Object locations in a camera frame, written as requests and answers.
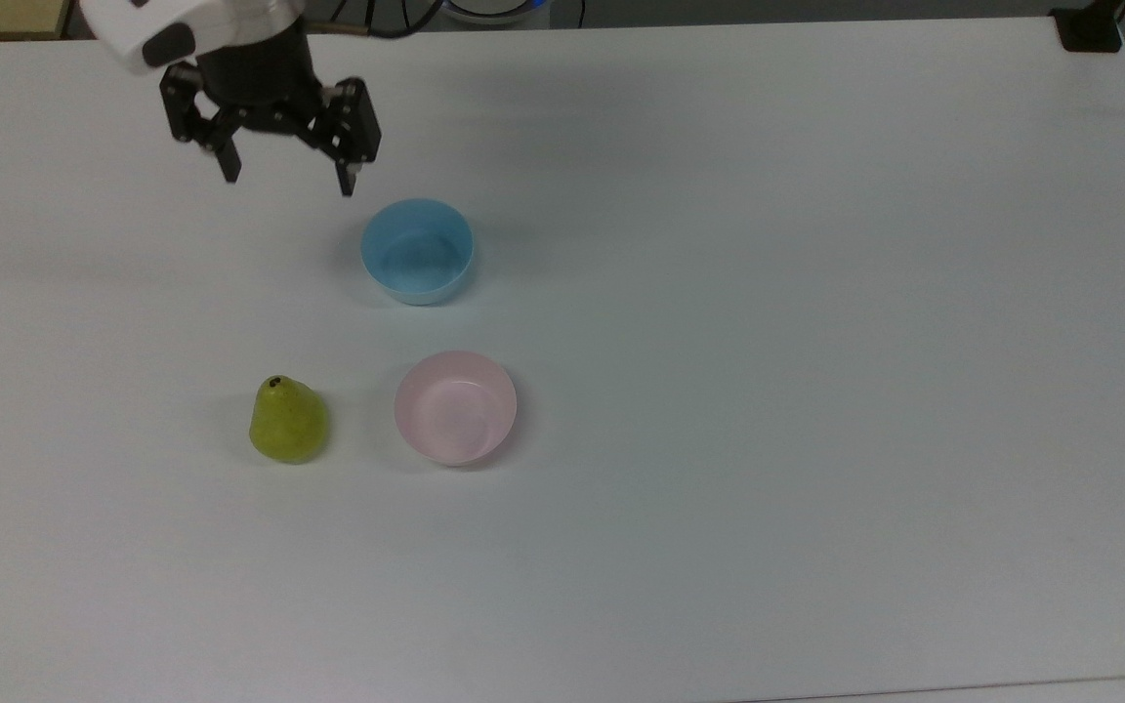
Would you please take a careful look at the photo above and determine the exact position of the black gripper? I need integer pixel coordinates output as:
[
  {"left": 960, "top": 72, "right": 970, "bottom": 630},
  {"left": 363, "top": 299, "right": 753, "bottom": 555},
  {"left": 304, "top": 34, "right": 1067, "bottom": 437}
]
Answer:
[{"left": 159, "top": 21, "right": 383, "bottom": 198}]

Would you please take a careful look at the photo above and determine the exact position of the green pear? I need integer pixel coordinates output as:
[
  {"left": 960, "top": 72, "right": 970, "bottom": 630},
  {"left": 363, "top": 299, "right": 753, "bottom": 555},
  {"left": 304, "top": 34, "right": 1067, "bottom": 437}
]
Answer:
[{"left": 249, "top": 375, "right": 330, "bottom": 465}]

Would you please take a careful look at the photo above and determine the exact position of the blue plastic bowl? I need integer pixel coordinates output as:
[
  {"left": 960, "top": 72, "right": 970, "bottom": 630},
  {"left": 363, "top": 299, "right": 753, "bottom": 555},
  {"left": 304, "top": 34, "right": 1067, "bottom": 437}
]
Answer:
[{"left": 359, "top": 198, "right": 476, "bottom": 307}]

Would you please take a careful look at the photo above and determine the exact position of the pink plastic bowl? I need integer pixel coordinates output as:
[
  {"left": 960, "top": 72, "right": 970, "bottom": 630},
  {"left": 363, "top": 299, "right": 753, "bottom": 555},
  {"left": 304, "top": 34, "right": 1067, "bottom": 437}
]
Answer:
[{"left": 394, "top": 351, "right": 519, "bottom": 468}]

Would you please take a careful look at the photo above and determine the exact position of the white round object blue edge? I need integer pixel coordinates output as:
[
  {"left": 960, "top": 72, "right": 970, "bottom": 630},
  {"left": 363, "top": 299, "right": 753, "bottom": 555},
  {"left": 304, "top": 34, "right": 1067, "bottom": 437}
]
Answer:
[{"left": 440, "top": 0, "right": 554, "bottom": 27}]

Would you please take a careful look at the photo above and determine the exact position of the black table clamp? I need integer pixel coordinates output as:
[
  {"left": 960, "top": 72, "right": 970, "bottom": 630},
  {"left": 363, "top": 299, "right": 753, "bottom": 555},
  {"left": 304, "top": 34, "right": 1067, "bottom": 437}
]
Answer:
[{"left": 1051, "top": 0, "right": 1125, "bottom": 54}]

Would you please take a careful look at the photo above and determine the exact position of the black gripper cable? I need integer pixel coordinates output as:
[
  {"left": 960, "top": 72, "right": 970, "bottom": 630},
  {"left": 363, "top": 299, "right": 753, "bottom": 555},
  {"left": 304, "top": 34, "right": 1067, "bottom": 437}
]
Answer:
[{"left": 304, "top": 0, "right": 446, "bottom": 40}]

